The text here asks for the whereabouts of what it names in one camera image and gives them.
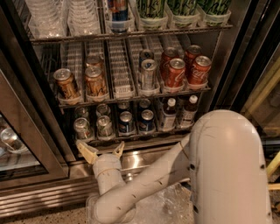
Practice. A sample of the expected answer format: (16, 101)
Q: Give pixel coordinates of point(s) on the far left brown can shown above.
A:
(66, 83)

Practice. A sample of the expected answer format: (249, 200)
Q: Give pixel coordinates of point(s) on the front right coca-cola can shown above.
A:
(199, 70)

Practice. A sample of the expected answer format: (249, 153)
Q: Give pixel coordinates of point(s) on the green tall can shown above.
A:
(214, 7)
(150, 8)
(182, 7)

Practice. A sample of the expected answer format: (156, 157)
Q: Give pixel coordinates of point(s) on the right green tall can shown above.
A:
(214, 7)

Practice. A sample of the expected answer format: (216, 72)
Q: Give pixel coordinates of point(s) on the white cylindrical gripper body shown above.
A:
(107, 163)

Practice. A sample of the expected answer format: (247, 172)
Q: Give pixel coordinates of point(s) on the rear silver can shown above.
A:
(145, 54)

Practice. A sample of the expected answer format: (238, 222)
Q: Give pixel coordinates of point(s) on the rear left coca-cola can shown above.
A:
(168, 54)

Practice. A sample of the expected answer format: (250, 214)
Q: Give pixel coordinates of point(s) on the front brown can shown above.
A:
(95, 81)

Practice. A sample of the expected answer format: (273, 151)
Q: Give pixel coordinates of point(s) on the front silver can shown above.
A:
(148, 74)

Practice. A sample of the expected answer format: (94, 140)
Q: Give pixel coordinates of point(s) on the silver can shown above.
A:
(148, 74)
(145, 54)

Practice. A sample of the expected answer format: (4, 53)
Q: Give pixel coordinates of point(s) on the white-capped drink bottle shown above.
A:
(167, 119)
(188, 111)

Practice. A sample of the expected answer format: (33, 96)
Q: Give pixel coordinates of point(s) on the rear brown can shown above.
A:
(94, 60)

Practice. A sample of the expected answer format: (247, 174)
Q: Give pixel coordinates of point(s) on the rear left 7up can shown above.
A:
(81, 112)

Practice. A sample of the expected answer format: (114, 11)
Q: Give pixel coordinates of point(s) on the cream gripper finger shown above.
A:
(118, 151)
(87, 151)

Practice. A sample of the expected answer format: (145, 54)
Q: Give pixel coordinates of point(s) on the stainless steel fridge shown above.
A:
(35, 60)

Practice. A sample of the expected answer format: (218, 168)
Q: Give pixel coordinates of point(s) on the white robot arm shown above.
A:
(223, 158)

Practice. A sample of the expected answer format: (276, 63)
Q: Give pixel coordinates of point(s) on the coca-cola can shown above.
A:
(175, 73)
(191, 52)
(199, 70)
(168, 54)

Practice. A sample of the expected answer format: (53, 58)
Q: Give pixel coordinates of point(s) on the brown can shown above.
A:
(95, 81)
(94, 60)
(66, 83)

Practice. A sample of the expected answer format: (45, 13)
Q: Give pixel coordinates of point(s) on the rear left pepsi can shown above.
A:
(124, 106)

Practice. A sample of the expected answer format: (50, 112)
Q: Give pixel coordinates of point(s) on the left sliding fridge door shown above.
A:
(42, 162)

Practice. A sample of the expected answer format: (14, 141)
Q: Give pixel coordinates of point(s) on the rear right coca-cola can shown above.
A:
(191, 52)

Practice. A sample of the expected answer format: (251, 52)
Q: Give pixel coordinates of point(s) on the front left pepsi can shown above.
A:
(126, 122)

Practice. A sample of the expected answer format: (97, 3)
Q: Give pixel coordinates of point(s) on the rear right 7up can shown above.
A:
(103, 110)

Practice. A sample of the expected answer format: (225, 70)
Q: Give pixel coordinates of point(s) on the yellow black stand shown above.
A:
(273, 171)

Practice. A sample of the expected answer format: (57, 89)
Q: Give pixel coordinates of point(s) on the right glass fridge door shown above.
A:
(251, 81)

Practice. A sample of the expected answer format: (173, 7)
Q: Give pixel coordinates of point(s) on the left green tall can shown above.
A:
(150, 8)

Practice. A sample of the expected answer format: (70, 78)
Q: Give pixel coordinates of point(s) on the red bull can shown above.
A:
(118, 9)

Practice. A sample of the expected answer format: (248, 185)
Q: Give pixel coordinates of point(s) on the pepsi can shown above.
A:
(124, 106)
(146, 122)
(144, 104)
(126, 122)

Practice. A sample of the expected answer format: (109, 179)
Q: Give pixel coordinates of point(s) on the left white-capped drink bottle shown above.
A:
(167, 119)

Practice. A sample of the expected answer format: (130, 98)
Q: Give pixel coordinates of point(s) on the front left coca-cola can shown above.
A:
(175, 73)

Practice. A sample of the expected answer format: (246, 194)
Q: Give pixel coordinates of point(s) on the empty white shelf glide tray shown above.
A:
(121, 77)

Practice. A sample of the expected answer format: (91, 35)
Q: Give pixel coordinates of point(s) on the right white-capped drink bottle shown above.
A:
(188, 111)

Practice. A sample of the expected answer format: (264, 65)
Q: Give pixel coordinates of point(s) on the front right pepsi can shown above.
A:
(146, 122)

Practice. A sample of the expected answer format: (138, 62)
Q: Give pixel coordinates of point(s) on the rear right pepsi can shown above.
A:
(144, 104)

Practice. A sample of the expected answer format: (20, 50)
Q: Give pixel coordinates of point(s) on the can behind left door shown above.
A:
(12, 141)

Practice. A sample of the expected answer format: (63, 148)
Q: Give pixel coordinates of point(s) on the middle green tall can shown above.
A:
(182, 7)

